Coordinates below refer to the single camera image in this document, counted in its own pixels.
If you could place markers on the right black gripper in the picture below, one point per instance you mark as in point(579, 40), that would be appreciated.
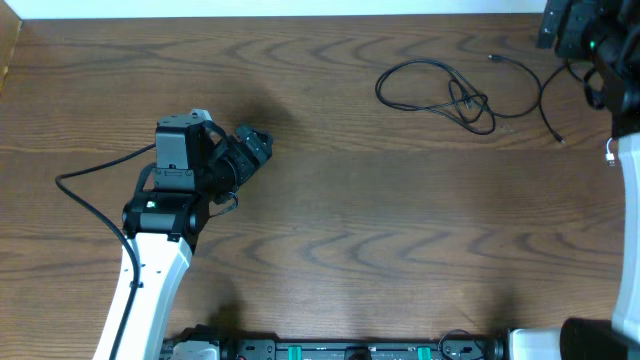
point(578, 15)

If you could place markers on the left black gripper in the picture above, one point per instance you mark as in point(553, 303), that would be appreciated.
point(248, 161)

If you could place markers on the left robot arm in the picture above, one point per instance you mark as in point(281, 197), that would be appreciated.
point(197, 164)

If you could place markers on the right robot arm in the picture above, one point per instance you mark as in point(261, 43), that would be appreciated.
point(605, 35)

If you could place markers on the wooden side panel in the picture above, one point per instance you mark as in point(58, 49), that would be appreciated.
point(10, 28)

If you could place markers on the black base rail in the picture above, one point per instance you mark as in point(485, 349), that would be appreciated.
point(208, 342)

